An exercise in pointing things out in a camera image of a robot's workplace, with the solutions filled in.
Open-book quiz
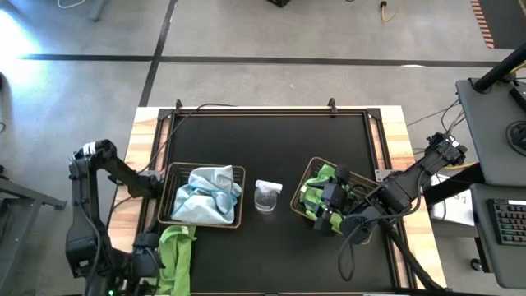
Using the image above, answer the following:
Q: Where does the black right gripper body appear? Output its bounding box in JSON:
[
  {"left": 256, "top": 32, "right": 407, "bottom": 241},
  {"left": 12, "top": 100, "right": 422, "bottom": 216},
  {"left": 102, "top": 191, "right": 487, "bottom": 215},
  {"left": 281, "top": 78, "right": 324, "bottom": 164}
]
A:
[{"left": 322, "top": 181, "right": 350, "bottom": 213}]

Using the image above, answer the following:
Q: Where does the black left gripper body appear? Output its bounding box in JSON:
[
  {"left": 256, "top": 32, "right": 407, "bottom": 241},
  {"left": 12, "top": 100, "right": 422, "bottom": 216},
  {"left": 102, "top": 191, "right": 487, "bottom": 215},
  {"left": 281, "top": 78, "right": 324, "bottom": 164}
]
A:
[{"left": 133, "top": 232, "right": 164, "bottom": 284}]

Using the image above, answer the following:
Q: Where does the gold wire basket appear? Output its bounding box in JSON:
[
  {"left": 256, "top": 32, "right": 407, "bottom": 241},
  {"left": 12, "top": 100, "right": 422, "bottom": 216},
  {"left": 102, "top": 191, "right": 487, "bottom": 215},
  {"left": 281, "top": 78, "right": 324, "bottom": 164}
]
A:
[
  {"left": 157, "top": 161, "right": 247, "bottom": 229},
  {"left": 289, "top": 156, "right": 381, "bottom": 236}
]

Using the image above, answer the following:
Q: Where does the black table mat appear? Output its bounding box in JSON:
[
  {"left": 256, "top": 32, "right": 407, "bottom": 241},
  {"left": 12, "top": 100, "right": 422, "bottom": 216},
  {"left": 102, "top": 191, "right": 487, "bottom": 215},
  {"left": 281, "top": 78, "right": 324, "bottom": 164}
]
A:
[{"left": 164, "top": 113, "right": 395, "bottom": 294}]

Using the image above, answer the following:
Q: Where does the black cart leg beam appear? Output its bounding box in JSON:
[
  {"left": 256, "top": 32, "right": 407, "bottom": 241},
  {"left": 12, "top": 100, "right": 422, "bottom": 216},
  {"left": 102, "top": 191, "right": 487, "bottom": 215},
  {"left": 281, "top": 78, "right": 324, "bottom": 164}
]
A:
[{"left": 425, "top": 162, "right": 488, "bottom": 205}]

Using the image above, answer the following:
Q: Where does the white paper sheet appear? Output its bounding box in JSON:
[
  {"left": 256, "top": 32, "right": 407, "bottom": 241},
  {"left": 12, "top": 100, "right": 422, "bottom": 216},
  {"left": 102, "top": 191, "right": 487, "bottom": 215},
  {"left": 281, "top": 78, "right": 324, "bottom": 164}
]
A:
[{"left": 429, "top": 176, "right": 476, "bottom": 227}]

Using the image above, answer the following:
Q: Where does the grey metal stand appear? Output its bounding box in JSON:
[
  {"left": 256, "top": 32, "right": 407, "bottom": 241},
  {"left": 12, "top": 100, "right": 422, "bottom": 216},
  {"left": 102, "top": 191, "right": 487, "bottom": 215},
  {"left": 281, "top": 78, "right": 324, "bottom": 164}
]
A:
[{"left": 0, "top": 164, "right": 68, "bottom": 211}]

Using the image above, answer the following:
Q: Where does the grey cart shelf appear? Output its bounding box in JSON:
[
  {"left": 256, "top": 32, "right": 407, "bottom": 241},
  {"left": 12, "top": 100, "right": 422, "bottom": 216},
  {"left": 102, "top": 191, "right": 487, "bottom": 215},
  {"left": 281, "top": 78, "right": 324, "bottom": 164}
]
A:
[{"left": 454, "top": 76, "right": 526, "bottom": 188}]

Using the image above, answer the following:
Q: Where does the backlit computer keyboard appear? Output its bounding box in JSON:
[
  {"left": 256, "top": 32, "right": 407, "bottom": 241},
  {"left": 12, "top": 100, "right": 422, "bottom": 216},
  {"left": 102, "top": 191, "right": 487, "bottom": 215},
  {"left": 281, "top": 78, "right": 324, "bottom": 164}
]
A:
[{"left": 487, "top": 199, "right": 526, "bottom": 247}]

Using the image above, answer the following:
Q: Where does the black metal pole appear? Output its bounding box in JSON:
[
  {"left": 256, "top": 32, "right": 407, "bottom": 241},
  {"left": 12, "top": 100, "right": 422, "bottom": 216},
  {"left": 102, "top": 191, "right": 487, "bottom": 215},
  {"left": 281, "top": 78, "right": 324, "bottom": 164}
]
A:
[{"left": 472, "top": 43, "right": 526, "bottom": 94}]

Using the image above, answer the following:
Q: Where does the grey keyboard tray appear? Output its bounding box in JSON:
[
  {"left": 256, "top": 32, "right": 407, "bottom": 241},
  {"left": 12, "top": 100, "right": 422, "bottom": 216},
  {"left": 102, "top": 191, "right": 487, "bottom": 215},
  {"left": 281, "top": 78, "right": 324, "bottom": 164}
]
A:
[{"left": 469, "top": 183, "right": 526, "bottom": 289}]

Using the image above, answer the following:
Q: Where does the dark mat with orange edge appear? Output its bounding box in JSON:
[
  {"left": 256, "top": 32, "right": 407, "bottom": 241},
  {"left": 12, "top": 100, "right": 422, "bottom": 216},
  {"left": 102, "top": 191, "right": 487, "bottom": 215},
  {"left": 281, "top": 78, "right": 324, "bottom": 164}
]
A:
[{"left": 470, "top": 0, "right": 526, "bottom": 50}]

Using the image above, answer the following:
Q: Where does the grey metal leg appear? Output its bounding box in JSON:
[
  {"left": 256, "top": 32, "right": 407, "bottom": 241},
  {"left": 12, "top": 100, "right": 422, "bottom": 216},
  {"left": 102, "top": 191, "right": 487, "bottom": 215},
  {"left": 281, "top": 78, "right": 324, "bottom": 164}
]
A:
[{"left": 89, "top": 0, "right": 108, "bottom": 22}]

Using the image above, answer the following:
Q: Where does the yellow floor cable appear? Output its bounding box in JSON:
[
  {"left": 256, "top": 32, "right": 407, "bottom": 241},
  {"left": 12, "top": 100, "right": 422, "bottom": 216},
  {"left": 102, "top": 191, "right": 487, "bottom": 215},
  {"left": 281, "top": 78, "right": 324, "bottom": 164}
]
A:
[{"left": 381, "top": 0, "right": 400, "bottom": 24}]

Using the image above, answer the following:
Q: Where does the black coiled cable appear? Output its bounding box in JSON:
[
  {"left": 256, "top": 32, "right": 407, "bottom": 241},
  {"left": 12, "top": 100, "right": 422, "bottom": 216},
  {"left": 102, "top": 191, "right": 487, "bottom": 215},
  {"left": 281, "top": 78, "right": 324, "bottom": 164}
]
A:
[{"left": 505, "top": 120, "right": 526, "bottom": 157}]

